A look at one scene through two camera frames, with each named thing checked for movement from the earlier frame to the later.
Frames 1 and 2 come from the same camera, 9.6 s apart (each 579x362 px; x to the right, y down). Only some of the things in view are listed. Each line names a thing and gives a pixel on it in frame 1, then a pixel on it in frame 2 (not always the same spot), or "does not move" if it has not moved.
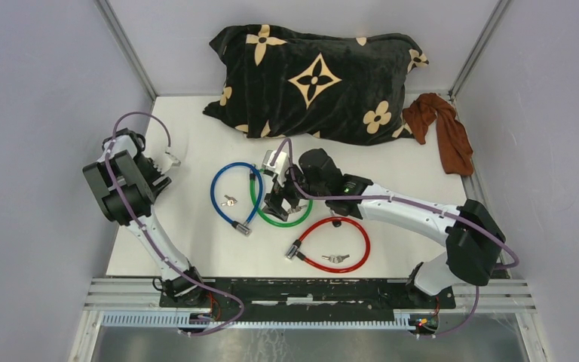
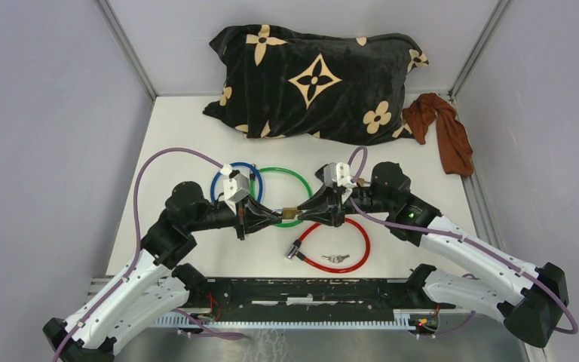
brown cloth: x=453 y=139 does not move
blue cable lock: x=241 y=226 does not move
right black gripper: x=274 y=201 -> x=330 y=196
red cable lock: x=293 y=249 does not move
